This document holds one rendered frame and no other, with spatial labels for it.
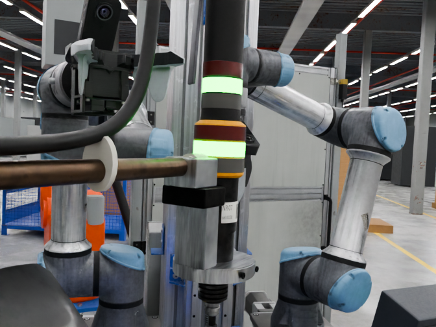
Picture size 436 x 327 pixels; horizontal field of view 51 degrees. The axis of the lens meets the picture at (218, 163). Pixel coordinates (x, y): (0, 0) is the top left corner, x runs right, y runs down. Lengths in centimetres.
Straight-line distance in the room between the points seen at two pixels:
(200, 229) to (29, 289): 16
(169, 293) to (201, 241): 108
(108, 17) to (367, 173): 80
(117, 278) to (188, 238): 86
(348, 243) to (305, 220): 145
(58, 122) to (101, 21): 20
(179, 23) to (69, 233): 67
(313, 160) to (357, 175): 141
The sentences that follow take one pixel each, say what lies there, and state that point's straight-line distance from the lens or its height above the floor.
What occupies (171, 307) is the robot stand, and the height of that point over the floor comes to 105.
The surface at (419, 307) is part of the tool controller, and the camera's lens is 107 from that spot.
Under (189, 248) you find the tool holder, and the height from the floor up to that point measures 148.
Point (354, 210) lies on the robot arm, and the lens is 122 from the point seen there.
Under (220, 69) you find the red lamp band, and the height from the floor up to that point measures 162.
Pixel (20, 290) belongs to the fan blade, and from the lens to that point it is 43.
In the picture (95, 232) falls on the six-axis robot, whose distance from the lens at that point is 440.
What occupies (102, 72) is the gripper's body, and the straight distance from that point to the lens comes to 62.
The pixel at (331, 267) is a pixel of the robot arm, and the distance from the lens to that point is 121.
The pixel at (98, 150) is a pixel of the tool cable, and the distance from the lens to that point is 28.
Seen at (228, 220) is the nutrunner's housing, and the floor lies 150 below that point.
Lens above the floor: 156
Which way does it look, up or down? 3 degrees down
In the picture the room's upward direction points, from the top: 3 degrees clockwise
